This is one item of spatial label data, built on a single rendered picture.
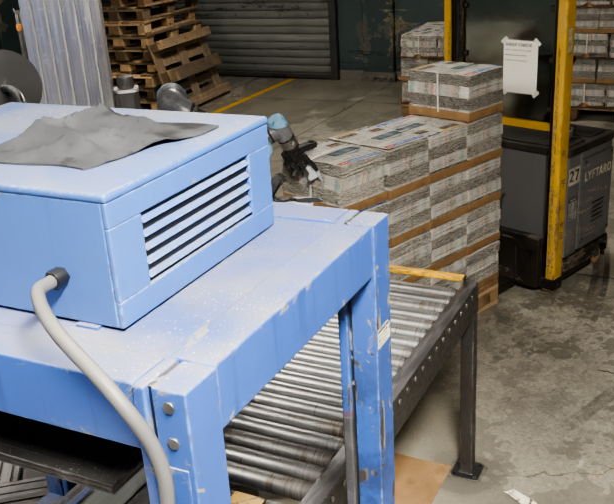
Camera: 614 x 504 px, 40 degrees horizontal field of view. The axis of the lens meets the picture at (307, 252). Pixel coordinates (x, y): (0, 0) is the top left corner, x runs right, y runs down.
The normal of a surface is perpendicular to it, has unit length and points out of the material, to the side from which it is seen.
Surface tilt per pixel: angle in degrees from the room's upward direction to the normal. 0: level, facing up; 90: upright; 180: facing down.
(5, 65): 90
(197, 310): 0
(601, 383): 0
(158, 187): 90
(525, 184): 90
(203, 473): 90
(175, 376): 0
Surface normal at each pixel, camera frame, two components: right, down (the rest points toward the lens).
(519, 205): -0.72, 0.30
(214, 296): -0.06, -0.93
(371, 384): -0.44, 0.36
